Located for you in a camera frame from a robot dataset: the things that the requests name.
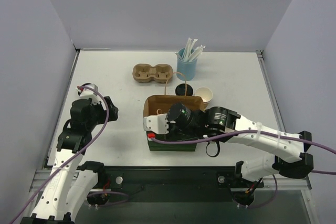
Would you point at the white wrapped straw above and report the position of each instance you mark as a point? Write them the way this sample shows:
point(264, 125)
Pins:
point(191, 49)
point(196, 53)
point(185, 53)

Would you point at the green paper bag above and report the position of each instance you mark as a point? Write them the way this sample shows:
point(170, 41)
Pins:
point(159, 104)

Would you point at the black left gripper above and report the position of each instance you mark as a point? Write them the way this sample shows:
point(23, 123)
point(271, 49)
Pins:
point(111, 109)

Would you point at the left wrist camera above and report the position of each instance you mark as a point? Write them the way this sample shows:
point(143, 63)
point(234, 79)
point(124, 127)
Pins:
point(88, 92)

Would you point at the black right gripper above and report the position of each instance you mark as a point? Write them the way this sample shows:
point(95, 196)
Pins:
point(171, 127)

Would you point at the black plastic cup lid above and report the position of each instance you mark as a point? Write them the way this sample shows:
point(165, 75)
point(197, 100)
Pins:
point(184, 86)

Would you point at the single brown paper cup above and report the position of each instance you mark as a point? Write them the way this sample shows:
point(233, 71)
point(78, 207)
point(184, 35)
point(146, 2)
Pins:
point(182, 92)

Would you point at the brown cardboard cup carrier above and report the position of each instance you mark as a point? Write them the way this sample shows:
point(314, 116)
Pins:
point(145, 73)

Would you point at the blue straw holder cup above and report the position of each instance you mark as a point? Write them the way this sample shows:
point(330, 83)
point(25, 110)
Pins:
point(186, 71)

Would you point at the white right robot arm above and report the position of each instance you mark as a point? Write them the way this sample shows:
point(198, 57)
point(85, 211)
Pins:
point(285, 154)

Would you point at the brown paper cup stack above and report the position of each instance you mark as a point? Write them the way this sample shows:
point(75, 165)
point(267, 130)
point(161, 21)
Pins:
point(205, 93)

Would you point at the aluminium table rail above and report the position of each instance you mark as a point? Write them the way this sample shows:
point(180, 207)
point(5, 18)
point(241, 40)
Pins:
point(47, 156)

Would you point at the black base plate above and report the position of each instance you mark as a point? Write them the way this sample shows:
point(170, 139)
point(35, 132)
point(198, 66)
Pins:
point(175, 184)

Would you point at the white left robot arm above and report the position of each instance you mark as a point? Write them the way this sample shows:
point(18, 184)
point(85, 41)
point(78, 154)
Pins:
point(70, 182)

